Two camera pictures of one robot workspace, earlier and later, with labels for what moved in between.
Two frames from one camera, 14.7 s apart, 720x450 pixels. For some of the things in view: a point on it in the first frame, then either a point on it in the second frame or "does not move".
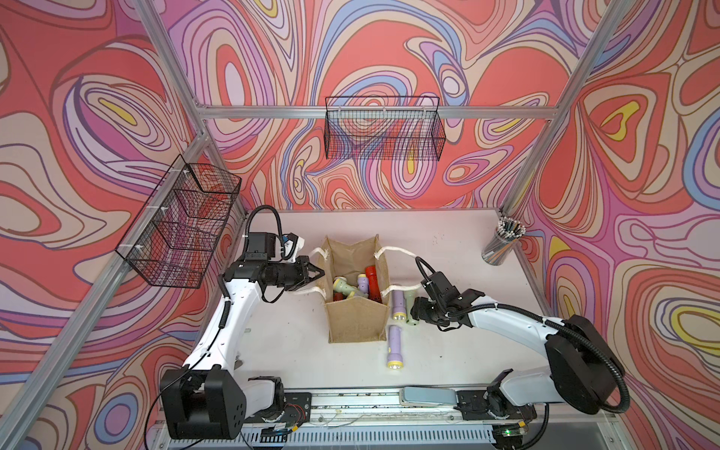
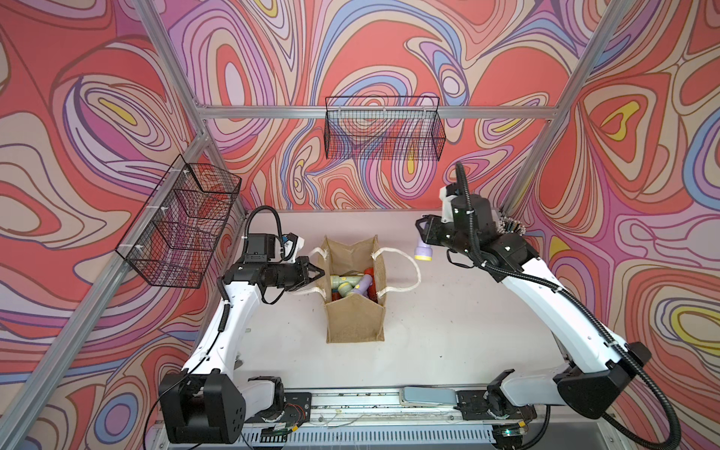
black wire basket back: (383, 127) does not move
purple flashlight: (395, 360) → (364, 285)
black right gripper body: (430, 311) → (455, 240)
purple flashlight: (398, 304) → (423, 251)
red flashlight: (373, 284) does not move
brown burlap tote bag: (356, 319) does not move
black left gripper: (302, 265) does not move
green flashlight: (339, 284) does not move
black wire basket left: (171, 241) does not move
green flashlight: (410, 296) → (337, 279)
